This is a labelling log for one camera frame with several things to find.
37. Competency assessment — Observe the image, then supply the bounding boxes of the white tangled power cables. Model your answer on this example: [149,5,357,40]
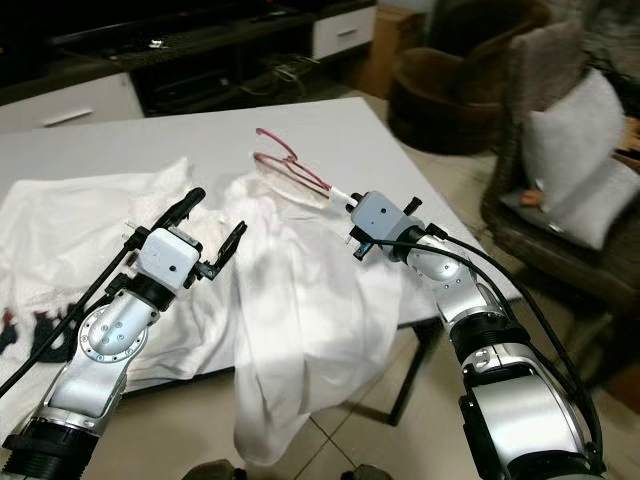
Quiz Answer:
[245,52,326,99]

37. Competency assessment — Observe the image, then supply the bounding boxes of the black media player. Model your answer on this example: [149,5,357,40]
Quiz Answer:
[150,72,241,109]

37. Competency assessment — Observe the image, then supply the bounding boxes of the dark wicker chair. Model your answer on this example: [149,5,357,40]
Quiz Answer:
[480,0,640,321]

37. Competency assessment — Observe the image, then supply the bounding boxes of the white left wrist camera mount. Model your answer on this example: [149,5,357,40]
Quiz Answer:
[135,228,203,293]

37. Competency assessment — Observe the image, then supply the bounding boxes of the red plastic clothes hanger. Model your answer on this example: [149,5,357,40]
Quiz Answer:
[253,127,336,201]

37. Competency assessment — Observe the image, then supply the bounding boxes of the dark TV cabinet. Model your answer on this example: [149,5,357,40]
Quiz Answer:
[0,0,381,136]

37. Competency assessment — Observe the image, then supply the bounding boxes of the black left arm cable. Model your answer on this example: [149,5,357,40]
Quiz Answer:
[0,235,151,396]

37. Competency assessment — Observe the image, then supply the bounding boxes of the white cabinet drawer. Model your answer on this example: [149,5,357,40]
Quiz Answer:
[310,5,378,61]
[0,72,144,136]

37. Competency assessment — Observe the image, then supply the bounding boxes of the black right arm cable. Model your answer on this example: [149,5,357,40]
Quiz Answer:
[365,225,611,471]

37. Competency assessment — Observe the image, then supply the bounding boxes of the plain white shirt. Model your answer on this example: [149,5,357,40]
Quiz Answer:
[225,165,411,468]

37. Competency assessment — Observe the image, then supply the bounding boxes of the black table leg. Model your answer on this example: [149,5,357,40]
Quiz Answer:
[388,318,446,428]

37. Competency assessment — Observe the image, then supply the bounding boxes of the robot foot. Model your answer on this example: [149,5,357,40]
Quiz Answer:
[345,465,391,480]
[185,460,231,480]

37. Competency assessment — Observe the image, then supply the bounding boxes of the brown round armchair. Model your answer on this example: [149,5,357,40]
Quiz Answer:
[388,0,556,156]

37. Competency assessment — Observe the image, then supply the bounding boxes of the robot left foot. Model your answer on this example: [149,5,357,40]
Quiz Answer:
[185,460,231,480]

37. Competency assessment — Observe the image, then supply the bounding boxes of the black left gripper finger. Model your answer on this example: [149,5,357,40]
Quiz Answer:
[216,222,249,265]
[125,188,207,253]

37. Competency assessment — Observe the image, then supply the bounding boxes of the brown cardboard box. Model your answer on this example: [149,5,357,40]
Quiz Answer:
[615,115,640,171]
[355,5,426,101]

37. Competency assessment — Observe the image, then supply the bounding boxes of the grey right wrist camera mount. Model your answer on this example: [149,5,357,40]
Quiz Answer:
[353,192,413,246]

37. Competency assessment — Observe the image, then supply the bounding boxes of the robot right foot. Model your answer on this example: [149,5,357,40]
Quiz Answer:
[345,465,391,480]

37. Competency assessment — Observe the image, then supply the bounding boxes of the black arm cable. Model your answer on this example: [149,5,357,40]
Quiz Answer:
[0,235,151,396]
[365,225,611,471]

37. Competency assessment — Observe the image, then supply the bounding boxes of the grey cushion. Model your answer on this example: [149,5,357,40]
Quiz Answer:
[525,150,640,251]
[520,68,626,201]

